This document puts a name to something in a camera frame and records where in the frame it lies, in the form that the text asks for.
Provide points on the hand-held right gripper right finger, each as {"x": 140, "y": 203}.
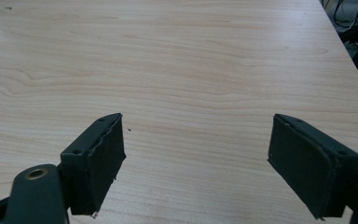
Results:
{"x": 307, "y": 165}

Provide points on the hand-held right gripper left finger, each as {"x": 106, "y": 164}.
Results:
{"x": 96, "y": 168}

